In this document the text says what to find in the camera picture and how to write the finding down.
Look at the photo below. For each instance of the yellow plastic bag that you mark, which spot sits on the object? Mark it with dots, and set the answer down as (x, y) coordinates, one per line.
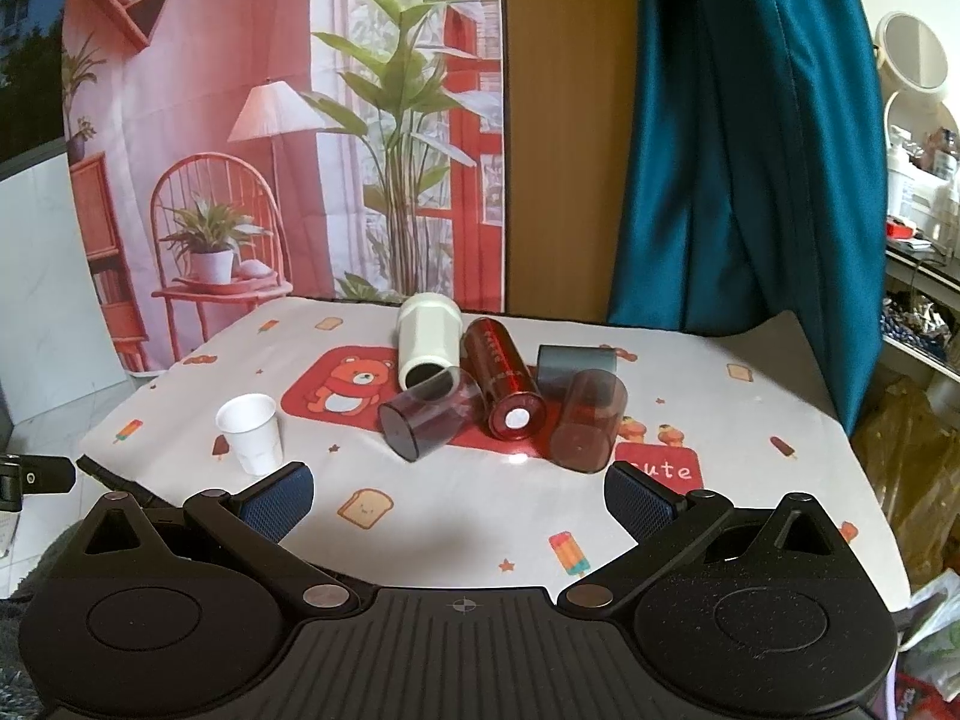
(915, 465)

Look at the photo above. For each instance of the red transparent cup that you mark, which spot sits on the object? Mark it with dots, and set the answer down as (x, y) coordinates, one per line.
(585, 427)

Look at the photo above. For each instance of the round white mirror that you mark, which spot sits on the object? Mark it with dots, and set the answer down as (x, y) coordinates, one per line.
(911, 52)

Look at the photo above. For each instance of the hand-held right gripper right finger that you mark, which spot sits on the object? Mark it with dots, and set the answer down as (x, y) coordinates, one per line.
(639, 501)

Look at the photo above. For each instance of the dark purple transparent cup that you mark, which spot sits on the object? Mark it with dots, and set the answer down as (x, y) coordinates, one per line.
(427, 424)

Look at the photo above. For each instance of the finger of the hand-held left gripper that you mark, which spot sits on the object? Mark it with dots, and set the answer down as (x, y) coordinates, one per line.
(41, 476)

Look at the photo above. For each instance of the printed wall tapestry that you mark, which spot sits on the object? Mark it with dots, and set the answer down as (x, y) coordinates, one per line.
(225, 52)

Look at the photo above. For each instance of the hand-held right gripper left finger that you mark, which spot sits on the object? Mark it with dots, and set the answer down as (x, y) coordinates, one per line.
(276, 504)

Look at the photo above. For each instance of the printed cartoon tablecloth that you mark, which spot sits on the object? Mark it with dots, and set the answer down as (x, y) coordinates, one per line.
(450, 525)

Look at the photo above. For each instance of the white plastic bag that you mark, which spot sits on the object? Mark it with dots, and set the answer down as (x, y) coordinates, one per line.
(934, 615)

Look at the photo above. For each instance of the glossy red cup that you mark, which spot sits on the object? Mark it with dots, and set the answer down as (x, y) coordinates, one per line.
(499, 371)

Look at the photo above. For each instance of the tall white cup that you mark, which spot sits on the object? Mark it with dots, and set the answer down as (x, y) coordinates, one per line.
(424, 337)

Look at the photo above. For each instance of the grey fuzzy cloth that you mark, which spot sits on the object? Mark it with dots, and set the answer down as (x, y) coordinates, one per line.
(22, 615)

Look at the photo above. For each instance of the small white paper cup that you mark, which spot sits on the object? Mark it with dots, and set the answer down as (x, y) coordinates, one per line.
(251, 435)

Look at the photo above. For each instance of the cluttered white shelf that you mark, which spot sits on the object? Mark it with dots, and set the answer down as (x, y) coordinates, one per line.
(922, 315)

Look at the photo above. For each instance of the white pump bottle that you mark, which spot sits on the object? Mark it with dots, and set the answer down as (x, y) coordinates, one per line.
(904, 180)

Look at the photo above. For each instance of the grey transparent cup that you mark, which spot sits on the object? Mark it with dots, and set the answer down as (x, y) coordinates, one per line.
(566, 364)

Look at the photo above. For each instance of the teal curtain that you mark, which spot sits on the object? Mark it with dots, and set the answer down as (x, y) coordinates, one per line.
(712, 165)

